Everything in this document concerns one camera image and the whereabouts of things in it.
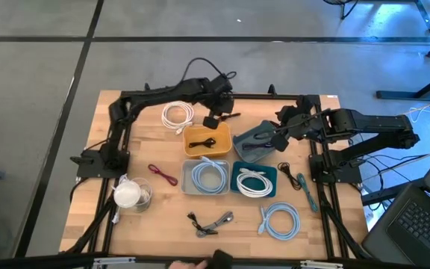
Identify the black aluminium table frame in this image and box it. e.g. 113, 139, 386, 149
0, 84, 430, 269

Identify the purple cable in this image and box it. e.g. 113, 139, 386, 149
241, 140, 272, 152

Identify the dark grey plastic bin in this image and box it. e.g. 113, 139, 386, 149
232, 120, 281, 164

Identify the black open laptop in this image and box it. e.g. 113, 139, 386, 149
361, 182, 430, 269

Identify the teal braided cable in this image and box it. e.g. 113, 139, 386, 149
296, 173, 319, 213

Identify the thin black cable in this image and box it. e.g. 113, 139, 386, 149
277, 161, 302, 191

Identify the clear plastic cup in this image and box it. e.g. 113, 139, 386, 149
114, 176, 153, 214

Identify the yellow plastic bin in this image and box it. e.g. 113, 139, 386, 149
182, 122, 233, 159

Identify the light blue ethernet cable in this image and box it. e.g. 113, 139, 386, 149
191, 155, 228, 194
258, 202, 302, 241

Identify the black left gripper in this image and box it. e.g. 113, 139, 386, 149
202, 78, 242, 131

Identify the person's hand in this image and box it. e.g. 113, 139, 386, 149
168, 259, 209, 269

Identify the red cable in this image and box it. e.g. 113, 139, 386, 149
147, 164, 179, 187

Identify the short black cable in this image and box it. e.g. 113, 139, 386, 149
188, 137, 217, 149

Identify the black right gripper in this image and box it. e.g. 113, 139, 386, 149
270, 105, 328, 152

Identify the teal plastic bin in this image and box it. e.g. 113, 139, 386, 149
230, 161, 278, 199

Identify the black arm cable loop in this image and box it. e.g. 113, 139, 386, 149
179, 57, 237, 90

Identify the black white braided cable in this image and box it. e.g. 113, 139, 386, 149
195, 211, 234, 238

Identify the black desk leg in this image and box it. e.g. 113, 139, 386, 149
376, 67, 430, 101

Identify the white charger with cable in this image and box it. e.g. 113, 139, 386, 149
110, 173, 142, 225

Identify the light grey plastic bin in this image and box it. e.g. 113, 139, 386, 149
180, 159, 231, 197

